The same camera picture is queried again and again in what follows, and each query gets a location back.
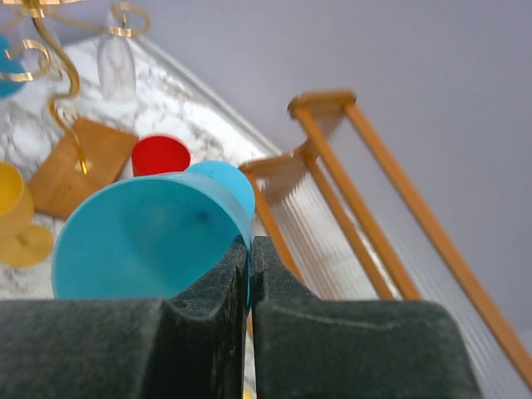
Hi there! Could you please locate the wooden shelf rack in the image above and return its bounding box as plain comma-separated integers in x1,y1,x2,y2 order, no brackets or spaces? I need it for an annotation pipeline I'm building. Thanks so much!
241,91,531,398

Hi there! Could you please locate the blue plastic goblet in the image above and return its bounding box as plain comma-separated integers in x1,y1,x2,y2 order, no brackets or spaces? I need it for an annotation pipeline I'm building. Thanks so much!
52,160,255,299
0,36,25,100

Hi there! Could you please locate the blue plastic goblet front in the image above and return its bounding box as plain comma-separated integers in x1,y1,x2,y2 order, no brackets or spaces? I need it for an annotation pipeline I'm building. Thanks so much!
0,36,25,100

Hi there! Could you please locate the gold wire glass rack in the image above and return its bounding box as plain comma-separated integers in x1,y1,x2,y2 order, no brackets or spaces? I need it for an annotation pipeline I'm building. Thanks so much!
1,1,150,174

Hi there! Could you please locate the yellow plastic goblet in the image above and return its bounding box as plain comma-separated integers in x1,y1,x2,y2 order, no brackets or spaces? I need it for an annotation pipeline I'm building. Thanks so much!
1,161,53,268

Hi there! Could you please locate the wine glass rack wooden base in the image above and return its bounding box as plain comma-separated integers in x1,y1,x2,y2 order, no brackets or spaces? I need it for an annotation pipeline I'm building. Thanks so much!
27,118,138,220

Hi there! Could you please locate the red plastic goblet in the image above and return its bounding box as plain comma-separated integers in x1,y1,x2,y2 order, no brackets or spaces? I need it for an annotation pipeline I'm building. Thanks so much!
131,135,191,177

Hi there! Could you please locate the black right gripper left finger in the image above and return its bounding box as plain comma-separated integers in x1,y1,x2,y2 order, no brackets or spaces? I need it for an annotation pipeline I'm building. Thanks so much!
1,238,249,398

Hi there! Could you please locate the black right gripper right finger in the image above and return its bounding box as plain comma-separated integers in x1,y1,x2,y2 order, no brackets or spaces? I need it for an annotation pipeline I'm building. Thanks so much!
250,236,482,398

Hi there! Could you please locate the ribbed clear wine glass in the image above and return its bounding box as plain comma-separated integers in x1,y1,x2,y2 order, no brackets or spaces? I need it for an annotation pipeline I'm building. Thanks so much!
96,33,136,103

